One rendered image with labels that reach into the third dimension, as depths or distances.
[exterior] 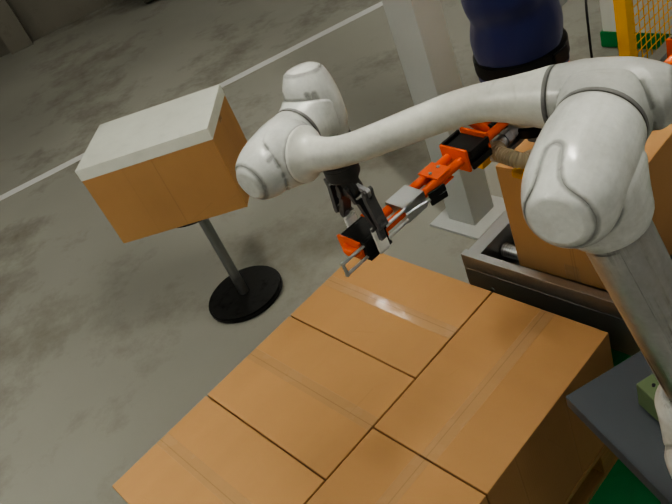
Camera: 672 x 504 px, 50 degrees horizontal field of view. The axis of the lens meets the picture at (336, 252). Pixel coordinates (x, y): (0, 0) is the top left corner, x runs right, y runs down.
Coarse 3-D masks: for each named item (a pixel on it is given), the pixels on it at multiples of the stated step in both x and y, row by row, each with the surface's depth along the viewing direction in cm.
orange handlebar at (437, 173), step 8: (496, 128) 172; (488, 136) 171; (440, 160) 169; (448, 160) 170; (456, 160) 167; (424, 168) 168; (432, 168) 167; (440, 168) 166; (448, 168) 165; (456, 168) 166; (424, 176) 166; (432, 176) 165; (440, 176) 164; (448, 176) 165; (416, 184) 166; (424, 184) 167; (432, 184) 163; (440, 184) 164; (424, 192) 162; (384, 208) 162; (392, 216) 159; (400, 216) 159; (392, 224) 158; (344, 248) 156; (352, 248) 155
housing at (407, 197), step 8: (400, 192) 164; (408, 192) 163; (416, 192) 162; (392, 200) 163; (400, 200) 162; (408, 200) 160; (416, 200) 161; (424, 200) 162; (392, 208) 162; (400, 208) 160; (408, 208) 160; (424, 208) 163; (408, 216) 161; (416, 216) 162
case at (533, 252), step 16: (528, 144) 213; (656, 144) 192; (656, 160) 191; (512, 176) 208; (656, 176) 193; (512, 192) 212; (656, 192) 196; (512, 208) 217; (656, 208) 199; (512, 224) 222; (656, 224) 201; (528, 240) 222; (528, 256) 227; (544, 256) 222; (560, 256) 217; (576, 256) 212; (544, 272) 227; (560, 272) 222; (576, 272) 217; (592, 272) 212
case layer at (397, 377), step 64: (384, 256) 262; (320, 320) 247; (384, 320) 236; (448, 320) 226; (512, 320) 217; (256, 384) 234; (320, 384) 224; (384, 384) 215; (448, 384) 207; (512, 384) 199; (576, 384) 196; (192, 448) 222; (256, 448) 213; (320, 448) 205; (384, 448) 198; (448, 448) 191; (512, 448) 184; (576, 448) 207
